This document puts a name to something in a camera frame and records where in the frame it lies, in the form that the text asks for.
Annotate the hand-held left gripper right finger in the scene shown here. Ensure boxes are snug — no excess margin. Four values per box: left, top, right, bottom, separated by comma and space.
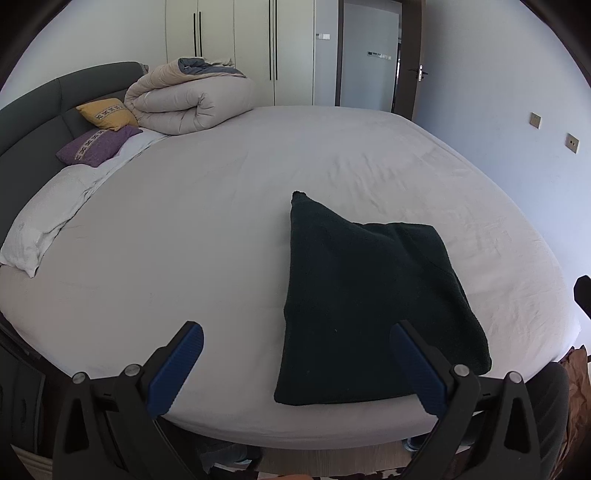
390, 320, 543, 480

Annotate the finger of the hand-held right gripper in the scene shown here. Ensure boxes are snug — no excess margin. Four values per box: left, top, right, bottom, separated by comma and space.
573, 275, 591, 320

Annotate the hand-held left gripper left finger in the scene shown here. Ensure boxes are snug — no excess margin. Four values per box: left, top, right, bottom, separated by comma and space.
52, 320, 218, 480

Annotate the dark green sweater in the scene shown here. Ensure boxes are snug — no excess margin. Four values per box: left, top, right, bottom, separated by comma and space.
274, 191, 492, 407

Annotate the brown crumpled cloth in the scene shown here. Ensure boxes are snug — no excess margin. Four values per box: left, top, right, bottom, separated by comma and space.
561, 345, 590, 468

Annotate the person's grey trouser leg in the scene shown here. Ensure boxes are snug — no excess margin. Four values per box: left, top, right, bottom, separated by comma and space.
526, 362, 571, 480

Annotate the bed with white sheet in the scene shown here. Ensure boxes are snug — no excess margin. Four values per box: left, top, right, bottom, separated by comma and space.
0, 105, 581, 450

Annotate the dark bedside cabinet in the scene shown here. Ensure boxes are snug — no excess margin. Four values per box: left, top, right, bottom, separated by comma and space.
0, 339, 49, 459

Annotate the white pillow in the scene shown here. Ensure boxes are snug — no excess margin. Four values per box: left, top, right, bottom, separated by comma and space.
0, 129, 171, 278

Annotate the purple patterned pillow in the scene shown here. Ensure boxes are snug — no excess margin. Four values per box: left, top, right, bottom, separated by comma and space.
56, 126, 144, 168

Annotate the yellow patterned pillow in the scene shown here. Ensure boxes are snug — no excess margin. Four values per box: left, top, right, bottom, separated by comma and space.
76, 98, 139, 132

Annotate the rolled beige duvet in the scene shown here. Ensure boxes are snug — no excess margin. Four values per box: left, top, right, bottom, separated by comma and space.
124, 57, 257, 136

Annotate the dark grey bed headboard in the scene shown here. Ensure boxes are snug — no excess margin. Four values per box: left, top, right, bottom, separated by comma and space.
0, 61, 148, 250

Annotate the dark brown door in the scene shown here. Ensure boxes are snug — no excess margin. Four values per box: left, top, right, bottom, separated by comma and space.
392, 0, 423, 121

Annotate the white wardrobe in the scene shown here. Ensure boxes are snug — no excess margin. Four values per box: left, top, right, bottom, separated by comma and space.
165, 0, 319, 107

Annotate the dark doorway frame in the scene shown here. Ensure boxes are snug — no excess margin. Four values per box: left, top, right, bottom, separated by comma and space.
336, 0, 403, 112

